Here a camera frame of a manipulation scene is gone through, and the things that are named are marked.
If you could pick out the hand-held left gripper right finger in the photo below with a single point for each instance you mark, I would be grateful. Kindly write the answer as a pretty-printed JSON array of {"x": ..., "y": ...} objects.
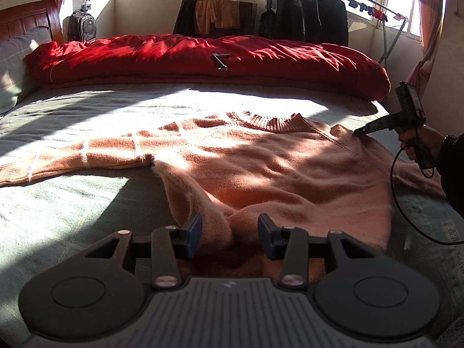
[{"x": 266, "y": 237}]

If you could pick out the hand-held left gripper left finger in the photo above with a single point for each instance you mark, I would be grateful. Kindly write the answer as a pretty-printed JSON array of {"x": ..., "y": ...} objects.
[{"x": 194, "y": 235}]

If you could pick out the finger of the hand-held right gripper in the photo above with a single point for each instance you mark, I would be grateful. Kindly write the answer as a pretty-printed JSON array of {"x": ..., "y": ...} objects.
[{"x": 364, "y": 132}]

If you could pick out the orange knit sweater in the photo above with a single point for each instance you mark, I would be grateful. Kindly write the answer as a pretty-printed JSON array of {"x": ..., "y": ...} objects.
[{"x": 282, "y": 174}]

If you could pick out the metal clothes drying rack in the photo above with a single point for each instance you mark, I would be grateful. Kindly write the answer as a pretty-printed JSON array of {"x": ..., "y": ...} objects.
[{"x": 389, "y": 49}]

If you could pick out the person's right hand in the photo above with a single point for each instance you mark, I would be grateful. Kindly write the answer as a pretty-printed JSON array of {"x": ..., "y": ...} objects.
[{"x": 424, "y": 145}]

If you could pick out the orange curtain beside drying rack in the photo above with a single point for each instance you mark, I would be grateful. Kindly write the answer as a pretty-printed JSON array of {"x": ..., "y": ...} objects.
[{"x": 429, "y": 25}]

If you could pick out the row of small hanging socks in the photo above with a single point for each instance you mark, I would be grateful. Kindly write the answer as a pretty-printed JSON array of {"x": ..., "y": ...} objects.
[{"x": 368, "y": 9}]

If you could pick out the bed with green plaid sheet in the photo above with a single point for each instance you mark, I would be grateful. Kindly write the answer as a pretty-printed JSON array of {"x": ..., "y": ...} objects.
[{"x": 72, "y": 206}]

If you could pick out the black jacket with round patch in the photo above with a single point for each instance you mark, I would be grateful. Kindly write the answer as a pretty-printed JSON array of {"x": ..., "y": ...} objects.
[{"x": 290, "y": 11}]

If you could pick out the metal crank tool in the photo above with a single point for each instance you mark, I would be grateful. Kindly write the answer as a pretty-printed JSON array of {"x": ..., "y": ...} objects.
[{"x": 220, "y": 63}]

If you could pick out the red quilt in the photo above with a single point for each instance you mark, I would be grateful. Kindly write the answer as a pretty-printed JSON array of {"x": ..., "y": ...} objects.
[{"x": 163, "y": 58}]

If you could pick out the orange hanging garment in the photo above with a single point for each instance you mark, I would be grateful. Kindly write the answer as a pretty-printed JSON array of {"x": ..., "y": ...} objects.
[{"x": 221, "y": 14}]

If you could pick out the black hanging garment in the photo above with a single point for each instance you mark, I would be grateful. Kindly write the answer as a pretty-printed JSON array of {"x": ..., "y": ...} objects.
[{"x": 185, "y": 18}]

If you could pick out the grey backpack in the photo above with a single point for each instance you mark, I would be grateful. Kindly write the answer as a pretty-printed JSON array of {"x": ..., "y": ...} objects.
[{"x": 82, "y": 25}]

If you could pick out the green plaid pillow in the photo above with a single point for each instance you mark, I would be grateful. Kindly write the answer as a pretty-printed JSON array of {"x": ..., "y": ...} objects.
[{"x": 18, "y": 54}]

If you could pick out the wooden headboard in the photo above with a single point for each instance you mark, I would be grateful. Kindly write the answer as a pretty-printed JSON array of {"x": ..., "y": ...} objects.
[{"x": 29, "y": 18}]

